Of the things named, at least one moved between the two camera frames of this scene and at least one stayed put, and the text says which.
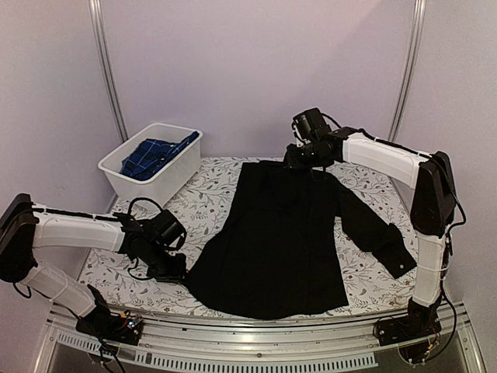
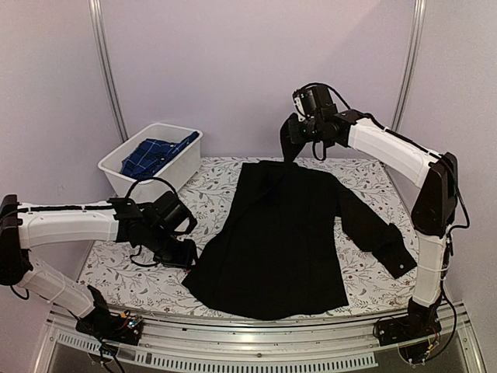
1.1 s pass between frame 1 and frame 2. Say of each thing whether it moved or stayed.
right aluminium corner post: stayed
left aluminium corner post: stayed
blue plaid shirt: stayed
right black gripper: moved
